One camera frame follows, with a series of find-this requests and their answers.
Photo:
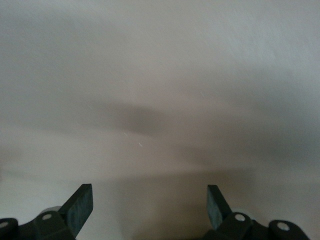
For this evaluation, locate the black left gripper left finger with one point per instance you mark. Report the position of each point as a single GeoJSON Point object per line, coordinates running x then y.
{"type": "Point", "coordinates": [78, 210]}

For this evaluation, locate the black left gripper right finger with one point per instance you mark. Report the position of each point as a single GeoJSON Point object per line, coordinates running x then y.
{"type": "Point", "coordinates": [215, 207]}

